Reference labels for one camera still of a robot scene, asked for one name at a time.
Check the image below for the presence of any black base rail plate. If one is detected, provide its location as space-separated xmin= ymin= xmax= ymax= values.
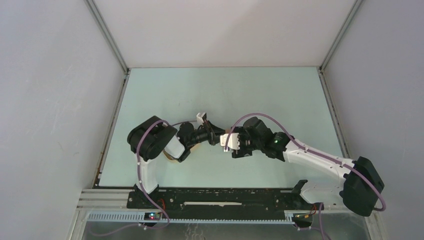
xmin=126 ymin=187 xmax=320 ymax=221

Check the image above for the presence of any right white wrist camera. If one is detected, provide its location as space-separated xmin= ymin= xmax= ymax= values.
xmin=219 ymin=133 xmax=240 ymax=152

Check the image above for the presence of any yellow oval tray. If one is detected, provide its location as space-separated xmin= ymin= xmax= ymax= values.
xmin=163 ymin=142 xmax=200 ymax=163

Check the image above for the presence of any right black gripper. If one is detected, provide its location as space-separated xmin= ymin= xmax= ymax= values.
xmin=230 ymin=126 xmax=263 ymax=160

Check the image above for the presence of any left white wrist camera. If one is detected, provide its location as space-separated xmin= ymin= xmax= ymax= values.
xmin=196 ymin=112 xmax=208 ymax=125

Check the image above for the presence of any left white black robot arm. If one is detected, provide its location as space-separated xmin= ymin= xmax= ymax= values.
xmin=127 ymin=112 xmax=226 ymax=208

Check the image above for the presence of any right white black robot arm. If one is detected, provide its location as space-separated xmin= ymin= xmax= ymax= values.
xmin=219 ymin=113 xmax=387 ymax=217

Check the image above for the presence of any aluminium frame rail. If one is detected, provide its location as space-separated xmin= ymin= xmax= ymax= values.
xmin=76 ymin=188 xmax=379 ymax=225

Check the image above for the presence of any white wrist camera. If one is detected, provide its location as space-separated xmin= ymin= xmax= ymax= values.
xmin=196 ymin=112 xmax=208 ymax=125
xmin=219 ymin=133 xmax=240 ymax=152

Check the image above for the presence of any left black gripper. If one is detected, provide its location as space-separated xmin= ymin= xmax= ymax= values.
xmin=186 ymin=119 xmax=231 ymax=147

